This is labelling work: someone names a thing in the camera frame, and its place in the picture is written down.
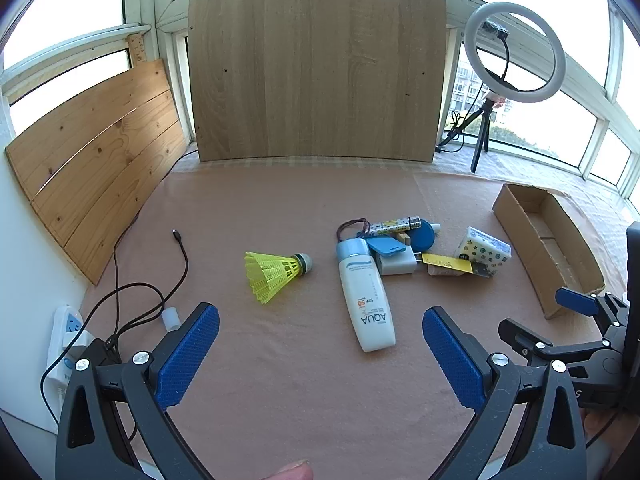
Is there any white charger plug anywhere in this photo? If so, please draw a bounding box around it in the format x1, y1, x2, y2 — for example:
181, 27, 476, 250
375, 247, 421, 277

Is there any black ring light cable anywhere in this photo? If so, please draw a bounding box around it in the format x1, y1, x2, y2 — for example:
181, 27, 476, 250
434, 110, 468, 153

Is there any person's right hand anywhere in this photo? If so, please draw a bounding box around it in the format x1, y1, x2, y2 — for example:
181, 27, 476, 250
582, 406, 640, 463

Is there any yellow shuttlecock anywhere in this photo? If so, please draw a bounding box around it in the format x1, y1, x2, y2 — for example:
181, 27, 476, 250
244, 251, 313, 305

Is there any white patterned lighter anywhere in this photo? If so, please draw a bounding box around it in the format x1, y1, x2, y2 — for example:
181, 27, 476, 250
368, 215, 423, 237

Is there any patterned tissue pack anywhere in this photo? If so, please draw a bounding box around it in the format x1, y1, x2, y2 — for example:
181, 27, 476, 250
454, 226, 512, 278

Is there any large light oak board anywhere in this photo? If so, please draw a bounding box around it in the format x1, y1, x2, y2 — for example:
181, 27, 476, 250
188, 0, 447, 163

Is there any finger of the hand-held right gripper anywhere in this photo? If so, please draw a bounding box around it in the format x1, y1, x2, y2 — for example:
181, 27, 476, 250
498, 316, 613, 368
555, 286, 630, 331

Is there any small wooden strip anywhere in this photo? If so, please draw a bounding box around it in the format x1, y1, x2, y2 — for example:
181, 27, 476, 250
127, 32, 146, 68

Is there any person's left hand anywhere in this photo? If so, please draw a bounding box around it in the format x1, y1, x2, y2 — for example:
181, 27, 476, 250
270, 460, 315, 480

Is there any yellow ruler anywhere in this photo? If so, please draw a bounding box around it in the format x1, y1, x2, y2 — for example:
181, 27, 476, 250
421, 252, 495, 279

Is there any white ring light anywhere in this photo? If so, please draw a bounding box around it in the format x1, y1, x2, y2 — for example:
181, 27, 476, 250
464, 1, 567, 105

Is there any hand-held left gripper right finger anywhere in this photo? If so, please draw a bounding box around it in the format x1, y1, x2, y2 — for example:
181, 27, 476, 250
422, 306, 587, 480

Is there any blue round case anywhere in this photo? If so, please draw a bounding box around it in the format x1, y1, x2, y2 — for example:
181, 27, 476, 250
407, 218, 442, 252

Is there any white sunscreen bottle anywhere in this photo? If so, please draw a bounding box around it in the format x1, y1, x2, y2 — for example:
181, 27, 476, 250
336, 239, 397, 353

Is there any purple hair tie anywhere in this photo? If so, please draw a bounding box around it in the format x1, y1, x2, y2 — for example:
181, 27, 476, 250
336, 218, 373, 241

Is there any white power strip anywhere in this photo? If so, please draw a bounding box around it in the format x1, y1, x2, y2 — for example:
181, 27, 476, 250
46, 305, 96, 436

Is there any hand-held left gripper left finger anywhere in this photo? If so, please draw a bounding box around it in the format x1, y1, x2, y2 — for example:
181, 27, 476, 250
55, 302, 221, 480

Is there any black gooseneck phone clamp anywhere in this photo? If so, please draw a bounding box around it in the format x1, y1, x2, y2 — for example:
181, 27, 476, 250
482, 19, 513, 92

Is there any black tripod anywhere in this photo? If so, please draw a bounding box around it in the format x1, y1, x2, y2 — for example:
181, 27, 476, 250
440, 95, 501, 175

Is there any cardboard box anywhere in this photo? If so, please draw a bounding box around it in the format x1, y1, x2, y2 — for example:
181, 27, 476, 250
492, 183, 606, 320

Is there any pine plank panel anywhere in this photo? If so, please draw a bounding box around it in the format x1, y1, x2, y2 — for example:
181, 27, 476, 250
5, 58, 188, 287

